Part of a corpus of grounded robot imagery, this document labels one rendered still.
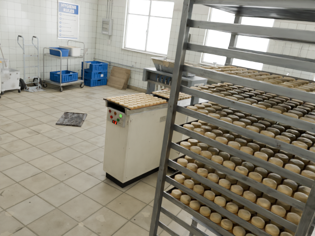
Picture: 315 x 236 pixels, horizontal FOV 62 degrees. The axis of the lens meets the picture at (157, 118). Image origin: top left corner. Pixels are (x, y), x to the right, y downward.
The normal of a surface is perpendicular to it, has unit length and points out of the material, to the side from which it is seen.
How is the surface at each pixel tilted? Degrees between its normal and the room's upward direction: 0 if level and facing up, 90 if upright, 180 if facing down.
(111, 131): 90
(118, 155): 90
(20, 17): 90
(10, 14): 90
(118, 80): 67
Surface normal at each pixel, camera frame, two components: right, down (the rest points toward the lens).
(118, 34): -0.52, 0.21
